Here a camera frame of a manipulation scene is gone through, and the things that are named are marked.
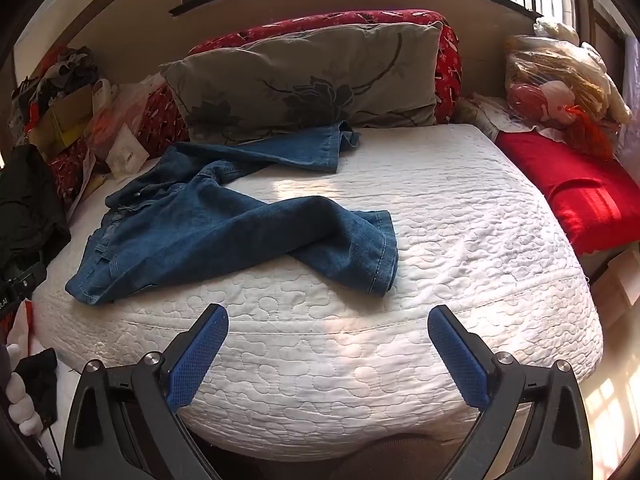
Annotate person's left hand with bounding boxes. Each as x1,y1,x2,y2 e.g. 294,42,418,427
5,372,43,436

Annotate white quilted mattress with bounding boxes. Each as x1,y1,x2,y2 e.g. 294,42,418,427
31,122,604,453

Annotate grey floral pillow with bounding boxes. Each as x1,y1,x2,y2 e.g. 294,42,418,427
160,21,445,145

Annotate brown cardboard box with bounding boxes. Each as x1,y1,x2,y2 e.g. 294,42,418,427
30,85,97,152

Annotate black cloth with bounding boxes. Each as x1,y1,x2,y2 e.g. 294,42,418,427
15,349,58,426

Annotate clear bag with orange contents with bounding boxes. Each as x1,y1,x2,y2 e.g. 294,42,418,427
85,77,166,161

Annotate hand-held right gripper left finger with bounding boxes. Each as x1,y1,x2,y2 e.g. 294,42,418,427
60,304,230,480

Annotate pale patterned cloth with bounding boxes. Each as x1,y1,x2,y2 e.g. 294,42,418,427
454,94,512,142

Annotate blue denim pants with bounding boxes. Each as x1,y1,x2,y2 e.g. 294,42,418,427
65,122,399,306

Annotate clear bag of stuffed items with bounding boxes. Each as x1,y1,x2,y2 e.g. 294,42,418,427
504,35,633,161

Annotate plain red blanket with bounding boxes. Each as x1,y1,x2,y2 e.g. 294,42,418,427
495,130,640,256

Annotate dark padded jacket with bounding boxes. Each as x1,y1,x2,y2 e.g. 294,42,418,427
0,145,72,281

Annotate white and red plastic bag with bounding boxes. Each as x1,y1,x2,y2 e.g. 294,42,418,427
7,300,37,361

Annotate flat cardboard boxes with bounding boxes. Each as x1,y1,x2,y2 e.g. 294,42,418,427
585,247,640,331

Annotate white labelled packet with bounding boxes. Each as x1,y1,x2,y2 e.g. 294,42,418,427
106,127,151,178

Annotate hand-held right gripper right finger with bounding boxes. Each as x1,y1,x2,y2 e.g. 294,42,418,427
427,305,596,480

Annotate pile of mixed clothes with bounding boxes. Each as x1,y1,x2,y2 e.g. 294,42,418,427
12,45,101,121

